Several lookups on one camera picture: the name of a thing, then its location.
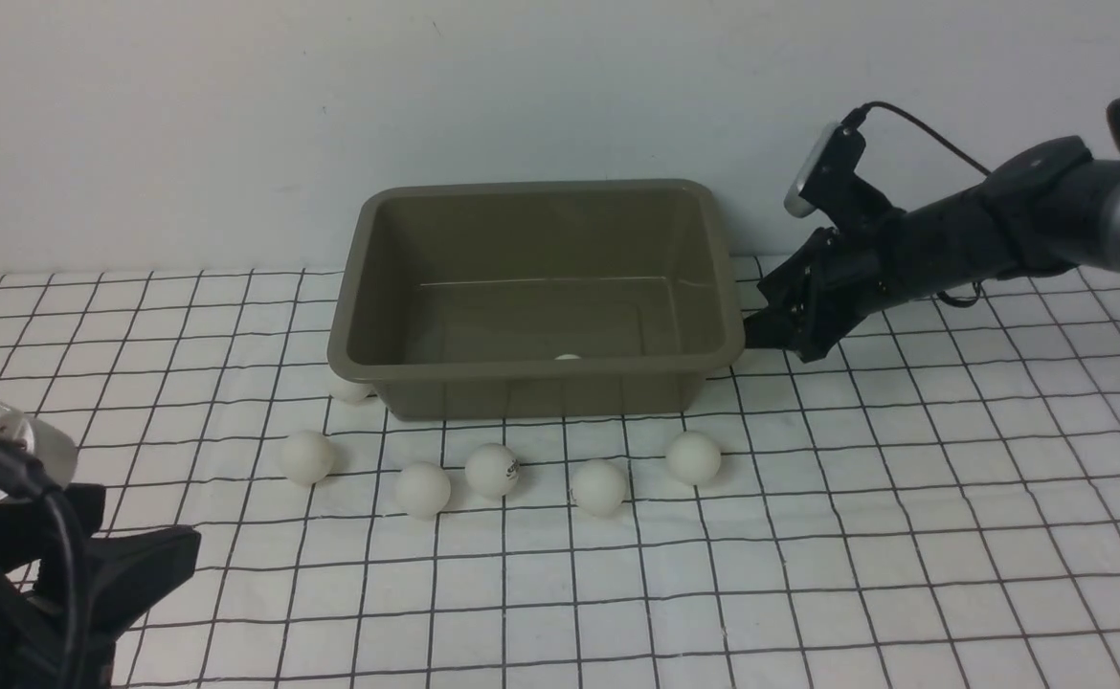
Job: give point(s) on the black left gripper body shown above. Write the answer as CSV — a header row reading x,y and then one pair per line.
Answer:
x,y
31,624

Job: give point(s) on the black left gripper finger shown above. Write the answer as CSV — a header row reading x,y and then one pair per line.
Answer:
x,y
129,575

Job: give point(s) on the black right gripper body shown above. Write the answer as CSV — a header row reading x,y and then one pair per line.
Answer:
x,y
838,279

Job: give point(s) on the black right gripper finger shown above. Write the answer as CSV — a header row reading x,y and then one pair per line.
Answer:
x,y
768,330

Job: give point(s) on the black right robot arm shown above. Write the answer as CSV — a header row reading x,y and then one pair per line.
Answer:
x,y
1044,212

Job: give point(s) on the white ping-pong ball plain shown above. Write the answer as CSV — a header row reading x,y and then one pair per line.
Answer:
x,y
423,490

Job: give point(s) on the white ping-pong ball with logo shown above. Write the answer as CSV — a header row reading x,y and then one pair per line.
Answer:
x,y
491,471

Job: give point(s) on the white black-grid tablecloth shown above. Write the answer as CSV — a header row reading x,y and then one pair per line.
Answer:
x,y
935,504

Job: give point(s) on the white ball behind bin left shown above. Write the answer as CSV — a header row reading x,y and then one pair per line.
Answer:
x,y
347,391

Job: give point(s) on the olive green plastic bin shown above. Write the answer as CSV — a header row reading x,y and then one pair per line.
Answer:
x,y
456,299

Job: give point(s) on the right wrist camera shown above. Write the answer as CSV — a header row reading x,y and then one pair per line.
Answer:
x,y
828,183

